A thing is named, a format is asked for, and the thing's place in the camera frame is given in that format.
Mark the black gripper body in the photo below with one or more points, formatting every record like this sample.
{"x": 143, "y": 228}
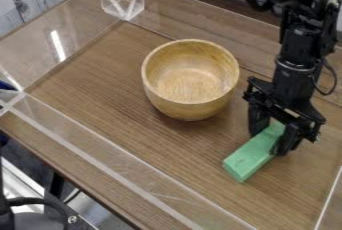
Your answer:
{"x": 285, "y": 95}

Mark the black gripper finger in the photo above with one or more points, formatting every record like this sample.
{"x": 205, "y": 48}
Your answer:
{"x": 257, "y": 118}
{"x": 290, "y": 139}

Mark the green rectangular block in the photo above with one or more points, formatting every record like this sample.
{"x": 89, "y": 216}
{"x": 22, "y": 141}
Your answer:
{"x": 248, "y": 158}

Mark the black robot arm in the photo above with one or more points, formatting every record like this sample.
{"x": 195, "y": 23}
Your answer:
{"x": 307, "y": 38}

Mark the wooden brown bowl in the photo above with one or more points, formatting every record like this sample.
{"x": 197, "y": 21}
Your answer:
{"x": 189, "y": 77}

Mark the black table leg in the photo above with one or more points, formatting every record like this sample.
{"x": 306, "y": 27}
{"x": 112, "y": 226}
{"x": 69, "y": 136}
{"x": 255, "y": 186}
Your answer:
{"x": 56, "y": 185}

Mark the clear acrylic enclosure wall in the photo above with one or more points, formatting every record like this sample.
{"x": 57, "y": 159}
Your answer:
{"x": 80, "y": 114}

